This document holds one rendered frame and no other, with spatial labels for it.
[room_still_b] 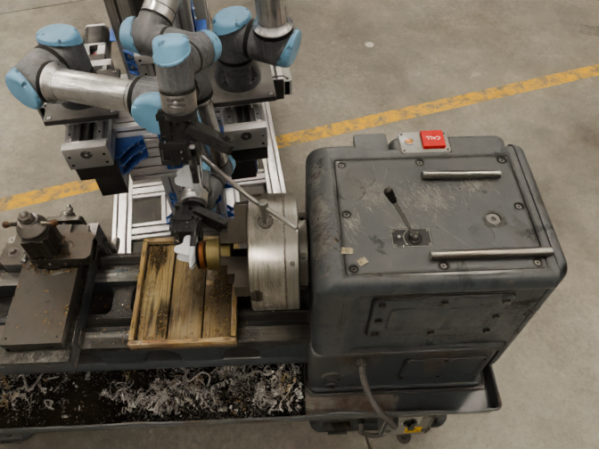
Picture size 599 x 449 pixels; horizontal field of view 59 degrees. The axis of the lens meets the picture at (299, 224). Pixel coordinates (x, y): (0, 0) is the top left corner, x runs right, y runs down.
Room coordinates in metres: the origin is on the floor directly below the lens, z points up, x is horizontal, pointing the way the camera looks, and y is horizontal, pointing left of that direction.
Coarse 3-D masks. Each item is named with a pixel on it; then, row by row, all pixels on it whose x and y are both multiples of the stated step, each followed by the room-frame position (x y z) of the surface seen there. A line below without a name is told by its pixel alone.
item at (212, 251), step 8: (208, 240) 0.80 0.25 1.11; (216, 240) 0.80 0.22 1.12; (200, 248) 0.77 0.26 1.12; (208, 248) 0.77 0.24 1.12; (216, 248) 0.77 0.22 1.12; (224, 248) 0.78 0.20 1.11; (232, 248) 0.80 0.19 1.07; (200, 256) 0.75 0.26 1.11; (208, 256) 0.75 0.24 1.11; (216, 256) 0.75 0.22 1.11; (224, 256) 0.76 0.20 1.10; (232, 256) 0.79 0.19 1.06; (200, 264) 0.74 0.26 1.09; (208, 264) 0.74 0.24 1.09; (216, 264) 0.74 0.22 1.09
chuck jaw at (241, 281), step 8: (224, 264) 0.73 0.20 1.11; (232, 264) 0.73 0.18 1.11; (240, 264) 0.73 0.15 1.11; (224, 272) 0.72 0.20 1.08; (232, 272) 0.70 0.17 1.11; (240, 272) 0.70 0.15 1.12; (248, 272) 0.70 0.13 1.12; (232, 280) 0.69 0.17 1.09; (240, 280) 0.67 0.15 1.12; (248, 280) 0.67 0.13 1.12; (240, 288) 0.65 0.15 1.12; (248, 288) 0.65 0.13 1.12; (240, 296) 0.64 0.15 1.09; (256, 296) 0.63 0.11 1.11
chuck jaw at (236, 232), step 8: (240, 208) 0.85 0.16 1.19; (240, 216) 0.83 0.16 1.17; (232, 224) 0.82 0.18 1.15; (240, 224) 0.82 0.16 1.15; (224, 232) 0.81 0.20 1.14; (232, 232) 0.81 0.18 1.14; (240, 232) 0.81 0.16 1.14; (224, 240) 0.79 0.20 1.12; (232, 240) 0.79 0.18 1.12; (240, 240) 0.79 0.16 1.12
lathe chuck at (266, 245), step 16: (256, 208) 0.81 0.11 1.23; (272, 208) 0.81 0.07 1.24; (256, 224) 0.76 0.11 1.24; (272, 224) 0.76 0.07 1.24; (256, 240) 0.72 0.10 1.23; (272, 240) 0.72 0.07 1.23; (256, 256) 0.69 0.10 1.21; (272, 256) 0.69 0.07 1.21; (256, 272) 0.66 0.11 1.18; (272, 272) 0.66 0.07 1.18; (256, 288) 0.64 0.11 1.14; (272, 288) 0.64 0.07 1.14; (256, 304) 0.63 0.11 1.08; (272, 304) 0.63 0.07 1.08
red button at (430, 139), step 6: (420, 132) 1.05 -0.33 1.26; (426, 132) 1.05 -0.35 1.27; (432, 132) 1.05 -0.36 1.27; (438, 132) 1.05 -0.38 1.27; (426, 138) 1.03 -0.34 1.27; (432, 138) 1.03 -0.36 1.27; (438, 138) 1.03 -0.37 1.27; (426, 144) 1.00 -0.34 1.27; (432, 144) 1.00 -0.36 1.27; (438, 144) 1.00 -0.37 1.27; (444, 144) 1.00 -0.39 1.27
